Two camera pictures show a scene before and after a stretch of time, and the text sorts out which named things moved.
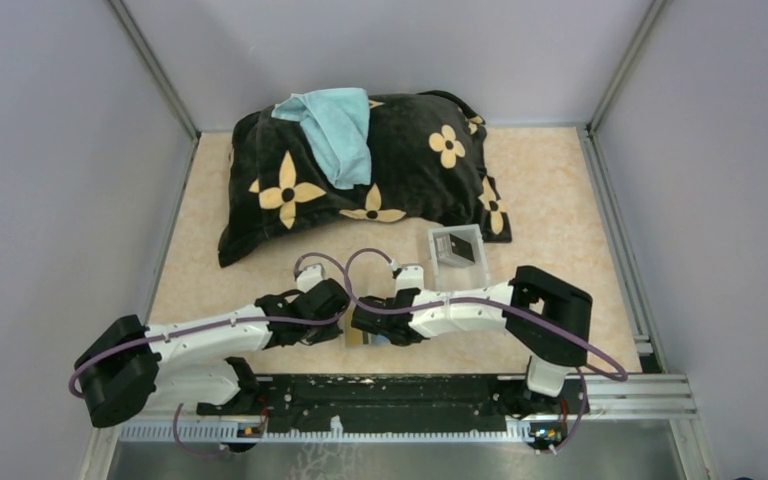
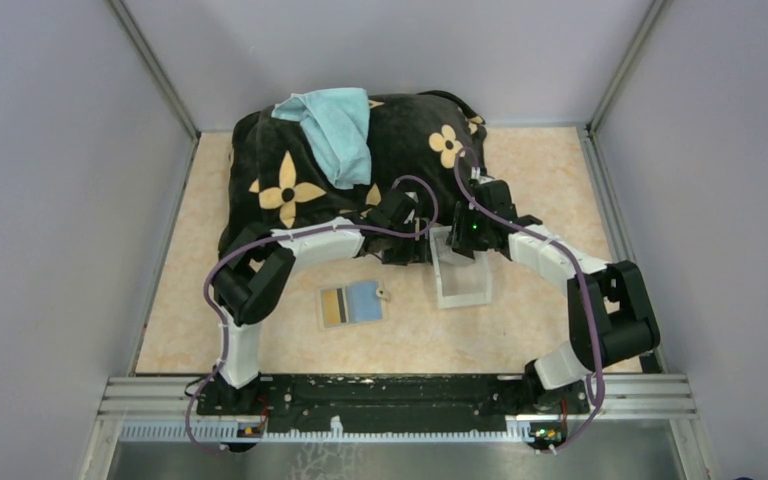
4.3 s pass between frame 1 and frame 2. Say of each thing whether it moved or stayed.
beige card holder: moved
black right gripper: moved
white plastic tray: stayed
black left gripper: moved
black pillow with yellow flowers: stayed
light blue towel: stayed
